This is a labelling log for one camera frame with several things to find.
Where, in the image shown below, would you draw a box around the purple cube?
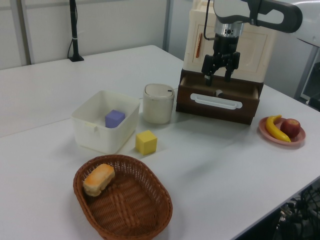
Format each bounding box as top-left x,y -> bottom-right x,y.
104,109 -> 126,129

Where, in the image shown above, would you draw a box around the cream round lidded bin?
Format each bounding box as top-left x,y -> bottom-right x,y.
142,83 -> 175,125

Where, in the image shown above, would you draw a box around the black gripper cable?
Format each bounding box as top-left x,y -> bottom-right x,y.
202,0 -> 216,41

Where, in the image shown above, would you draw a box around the orange bread loaf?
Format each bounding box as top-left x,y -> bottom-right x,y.
82,163 -> 116,198

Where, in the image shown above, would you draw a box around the black cables under table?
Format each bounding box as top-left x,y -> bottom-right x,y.
271,184 -> 320,240

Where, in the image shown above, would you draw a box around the white plastic box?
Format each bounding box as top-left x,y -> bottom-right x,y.
70,90 -> 141,155

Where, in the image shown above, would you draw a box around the red apple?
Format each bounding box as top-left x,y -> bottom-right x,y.
279,118 -> 301,138

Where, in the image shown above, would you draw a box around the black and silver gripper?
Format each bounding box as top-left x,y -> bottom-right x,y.
201,21 -> 245,87

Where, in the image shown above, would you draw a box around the yellow cube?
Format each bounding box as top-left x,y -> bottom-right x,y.
135,129 -> 158,156

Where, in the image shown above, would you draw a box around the cream plastic cabinet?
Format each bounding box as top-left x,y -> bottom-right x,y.
182,0 -> 277,84

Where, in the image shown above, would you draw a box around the brown wicker basket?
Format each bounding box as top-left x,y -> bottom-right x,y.
72,154 -> 174,240

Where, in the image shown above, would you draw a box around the pink plate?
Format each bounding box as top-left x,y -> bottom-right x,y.
258,116 -> 307,149

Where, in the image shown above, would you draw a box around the brown drawer with white handle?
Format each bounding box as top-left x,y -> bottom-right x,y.
175,69 -> 265,126

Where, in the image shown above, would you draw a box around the black camera stand pole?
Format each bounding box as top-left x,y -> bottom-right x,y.
67,0 -> 85,63

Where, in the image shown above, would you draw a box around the yellow banana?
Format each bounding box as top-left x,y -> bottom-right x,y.
265,114 -> 292,143

